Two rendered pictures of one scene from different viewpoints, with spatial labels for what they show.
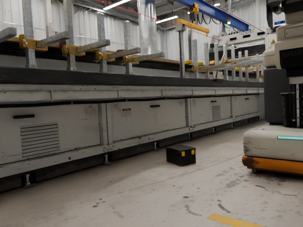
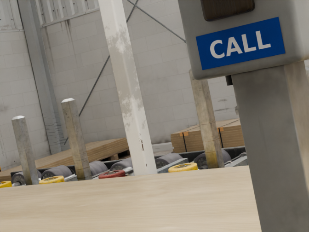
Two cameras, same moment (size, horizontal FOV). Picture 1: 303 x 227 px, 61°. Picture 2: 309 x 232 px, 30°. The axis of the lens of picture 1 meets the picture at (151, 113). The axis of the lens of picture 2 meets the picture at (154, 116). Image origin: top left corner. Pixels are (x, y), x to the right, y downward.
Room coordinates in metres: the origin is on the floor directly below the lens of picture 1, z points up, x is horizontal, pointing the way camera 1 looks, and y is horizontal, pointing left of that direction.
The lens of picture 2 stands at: (2.45, -0.67, 1.16)
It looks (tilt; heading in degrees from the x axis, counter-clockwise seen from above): 4 degrees down; 84
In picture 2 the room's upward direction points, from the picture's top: 12 degrees counter-clockwise
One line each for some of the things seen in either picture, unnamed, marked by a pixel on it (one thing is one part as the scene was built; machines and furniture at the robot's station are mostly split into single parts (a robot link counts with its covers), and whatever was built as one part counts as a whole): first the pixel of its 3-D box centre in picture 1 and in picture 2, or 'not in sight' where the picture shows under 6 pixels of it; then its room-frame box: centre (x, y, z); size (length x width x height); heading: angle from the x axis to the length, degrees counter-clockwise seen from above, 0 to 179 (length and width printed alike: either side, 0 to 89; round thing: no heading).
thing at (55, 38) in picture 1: (44, 43); not in sight; (1.39, 0.54, 0.83); 0.43 x 0.03 x 0.04; 50
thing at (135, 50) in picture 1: (115, 55); not in sight; (1.77, 0.22, 0.81); 0.43 x 0.03 x 0.04; 50
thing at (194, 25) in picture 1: (195, 26); not in sight; (7.95, -1.44, 2.65); 1.71 x 0.09 x 0.32; 140
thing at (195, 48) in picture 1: (195, 61); not in sight; (2.76, -0.49, 0.88); 0.04 x 0.04 x 0.48; 50
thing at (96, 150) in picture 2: not in sight; (60, 161); (1.82, 7.83, 0.23); 2.41 x 0.77 x 0.17; 52
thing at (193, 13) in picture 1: (194, 16); not in sight; (7.95, -1.44, 2.95); 0.34 x 0.26 x 0.49; 140
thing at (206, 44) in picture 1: (206, 63); not in sight; (2.95, -0.65, 0.87); 0.04 x 0.04 x 0.48; 50
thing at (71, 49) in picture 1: (73, 50); not in sight; (1.62, 0.46, 0.83); 0.14 x 0.06 x 0.05; 140
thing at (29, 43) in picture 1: (33, 45); not in sight; (1.43, 0.62, 0.83); 0.14 x 0.06 x 0.05; 140
